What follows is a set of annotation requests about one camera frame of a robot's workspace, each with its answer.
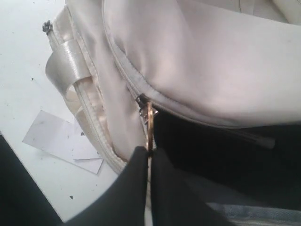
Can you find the white paper label on table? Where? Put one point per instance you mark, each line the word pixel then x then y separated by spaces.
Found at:
pixel 63 140

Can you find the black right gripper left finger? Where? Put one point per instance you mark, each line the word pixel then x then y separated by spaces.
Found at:
pixel 124 202

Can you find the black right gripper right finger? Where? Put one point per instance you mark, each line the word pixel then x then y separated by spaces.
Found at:
pixel 173 203

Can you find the cream fabric duffel bag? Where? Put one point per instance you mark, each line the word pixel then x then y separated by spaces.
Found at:
pixel 225 77

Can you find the gold key ring zipper pull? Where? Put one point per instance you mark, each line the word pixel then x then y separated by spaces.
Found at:
pixel 147 113

